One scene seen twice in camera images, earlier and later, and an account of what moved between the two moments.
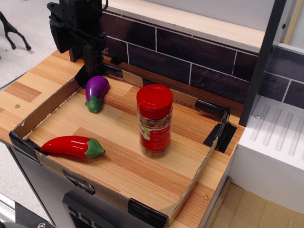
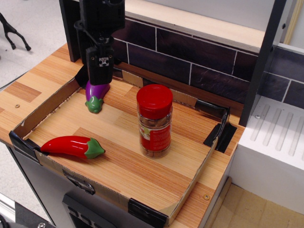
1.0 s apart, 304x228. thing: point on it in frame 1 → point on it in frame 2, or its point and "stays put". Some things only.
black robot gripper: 84,17 → 100,19
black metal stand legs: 8,28 stays put
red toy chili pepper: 76,146 stays put
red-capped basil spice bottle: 155,104 stays put
